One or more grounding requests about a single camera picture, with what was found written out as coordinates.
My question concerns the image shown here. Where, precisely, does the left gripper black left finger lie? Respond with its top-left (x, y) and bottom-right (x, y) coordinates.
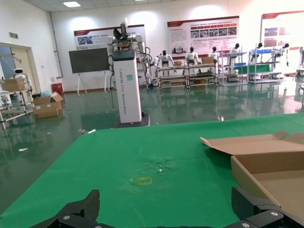
top-left (30, 189), bottom-right (101, 228)

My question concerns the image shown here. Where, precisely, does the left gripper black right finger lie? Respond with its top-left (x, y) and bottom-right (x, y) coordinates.
top-left (225, 186), bottom-right (304, 228)

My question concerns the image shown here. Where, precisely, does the empty-start open cardboard box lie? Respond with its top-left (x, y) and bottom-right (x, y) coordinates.
top-left (200, 130), bottom-right (304, 224)

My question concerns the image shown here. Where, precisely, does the closed cardboard shipping box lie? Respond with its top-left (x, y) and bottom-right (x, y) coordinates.
top-left (33, 104), bottom-right (60, 120)

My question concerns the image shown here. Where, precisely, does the open cardboard shipping box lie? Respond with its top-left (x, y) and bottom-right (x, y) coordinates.
top-left (32, 93), bottom-right (65, 110)

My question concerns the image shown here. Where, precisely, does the green tablecloth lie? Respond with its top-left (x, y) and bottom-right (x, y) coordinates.
top-left (0, 113), bottom-right (304, 228)

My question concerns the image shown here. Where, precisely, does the grey metal shelf rack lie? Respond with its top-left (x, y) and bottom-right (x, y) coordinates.
top-left (218, 50), bottom-right (249, 86)
top-left (247, 48), bottom-right (281, 85)

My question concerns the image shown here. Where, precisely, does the small white round-head robot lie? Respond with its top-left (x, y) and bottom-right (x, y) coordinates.
top-left (9, 68), bottom-right (31, 84)

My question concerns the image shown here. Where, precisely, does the dark display board on stand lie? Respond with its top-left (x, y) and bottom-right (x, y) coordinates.
top-left (68, 47), bottom-right (109, 96)

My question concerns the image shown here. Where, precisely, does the white humanoid robot black head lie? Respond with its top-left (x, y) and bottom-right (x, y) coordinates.
top-left (153, 49), bottom-right (175, 72)
top-left (209, 46), bottom-right (220, 60)
top-left (185, 46), bottom-right (201, 66)
top-left (228, 43), bottom-right (242, 66)
top-left (279, 42), bottom-right (291, 67)
top-left (251, 42), bottom-right (265, 60)

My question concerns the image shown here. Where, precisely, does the beige door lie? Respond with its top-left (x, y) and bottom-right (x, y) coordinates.
top-left (0, 42), bottom-right (37, 95)

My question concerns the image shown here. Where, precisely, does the small red-white info poster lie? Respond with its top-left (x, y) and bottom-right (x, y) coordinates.
top-left (73, 24), bottom-right (146, 50)

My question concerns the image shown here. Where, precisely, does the wide red-white info poster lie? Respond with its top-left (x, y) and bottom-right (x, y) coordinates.
top-left (167, 16), bottom-right (240, 56)

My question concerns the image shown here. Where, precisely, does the tall red-white info poster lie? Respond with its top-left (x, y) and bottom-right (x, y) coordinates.
top-left (260, 10), bottom-right (304, 51)

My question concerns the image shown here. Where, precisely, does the white tube frame rack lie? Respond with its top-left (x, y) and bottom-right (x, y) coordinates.
top-left (0, 77), bottom-right (35, 130)

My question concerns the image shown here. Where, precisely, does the tube frame workbench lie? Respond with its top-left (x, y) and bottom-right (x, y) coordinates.
top-left (156, 64), bottom-right (187, 89)
top-left (186, 62), bottom-right (219, 89)

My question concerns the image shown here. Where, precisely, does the grey wall pipe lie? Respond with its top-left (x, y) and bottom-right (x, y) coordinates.
top-left (48, 11), bottom-right (64, 79)

